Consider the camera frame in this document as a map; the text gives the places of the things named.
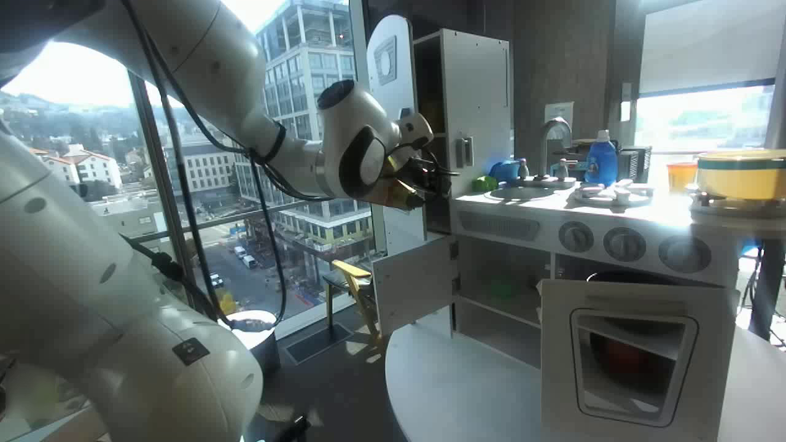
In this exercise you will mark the white oven door with window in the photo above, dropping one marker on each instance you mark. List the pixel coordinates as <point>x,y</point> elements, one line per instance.
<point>555,370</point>

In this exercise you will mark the white toy dish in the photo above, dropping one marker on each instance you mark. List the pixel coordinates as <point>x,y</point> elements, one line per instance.
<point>609,194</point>

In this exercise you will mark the green toy item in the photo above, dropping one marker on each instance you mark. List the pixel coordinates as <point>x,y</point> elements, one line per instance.
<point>483,186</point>

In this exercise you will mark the white toy kitchen body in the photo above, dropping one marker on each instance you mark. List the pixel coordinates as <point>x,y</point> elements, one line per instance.
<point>479,90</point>

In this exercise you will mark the grey toy faucet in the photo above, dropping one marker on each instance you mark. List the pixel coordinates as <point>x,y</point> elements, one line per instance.
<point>555,126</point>

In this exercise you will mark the dark red pot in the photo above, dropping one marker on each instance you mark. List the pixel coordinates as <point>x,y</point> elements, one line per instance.
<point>620,359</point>

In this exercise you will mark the round white table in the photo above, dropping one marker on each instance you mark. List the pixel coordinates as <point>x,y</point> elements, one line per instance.
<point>458,394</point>

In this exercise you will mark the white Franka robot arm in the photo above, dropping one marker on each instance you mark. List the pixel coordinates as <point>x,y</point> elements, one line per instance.
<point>64,285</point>

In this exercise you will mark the yellow wooden stand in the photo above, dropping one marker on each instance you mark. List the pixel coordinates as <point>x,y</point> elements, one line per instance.
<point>357,283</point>

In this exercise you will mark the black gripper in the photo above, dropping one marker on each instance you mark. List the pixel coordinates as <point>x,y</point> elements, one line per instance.
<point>404,169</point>

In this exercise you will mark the blue toy kettle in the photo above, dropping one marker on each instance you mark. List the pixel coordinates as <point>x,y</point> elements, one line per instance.
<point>506,171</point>

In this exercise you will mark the grey roller blind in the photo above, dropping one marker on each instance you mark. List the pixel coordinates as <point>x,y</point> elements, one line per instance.
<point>704,40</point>

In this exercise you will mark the yellow pot with green stripe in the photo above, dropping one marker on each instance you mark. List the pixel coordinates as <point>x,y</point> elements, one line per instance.
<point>739,181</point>

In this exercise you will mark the orange translucent cup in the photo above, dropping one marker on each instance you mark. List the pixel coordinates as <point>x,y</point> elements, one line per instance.
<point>678,178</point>

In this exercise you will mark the blue bottle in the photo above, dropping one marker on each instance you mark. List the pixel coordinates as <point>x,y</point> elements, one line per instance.
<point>603,164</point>

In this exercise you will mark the white wall outlet plate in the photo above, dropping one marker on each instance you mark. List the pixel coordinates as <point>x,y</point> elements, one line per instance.
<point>559,110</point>

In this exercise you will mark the black box behind bottle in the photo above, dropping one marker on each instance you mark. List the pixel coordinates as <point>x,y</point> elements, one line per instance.
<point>634,164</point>

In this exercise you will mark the small white cupboard door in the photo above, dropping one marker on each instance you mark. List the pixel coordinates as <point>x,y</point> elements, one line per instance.
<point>413,283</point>

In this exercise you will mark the grey oven knob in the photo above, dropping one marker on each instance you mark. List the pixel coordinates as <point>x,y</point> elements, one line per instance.
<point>624,243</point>
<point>576,236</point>
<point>684,255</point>

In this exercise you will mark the yellowish wrist camera mount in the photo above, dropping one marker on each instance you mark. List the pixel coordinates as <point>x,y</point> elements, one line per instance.
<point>404,198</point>

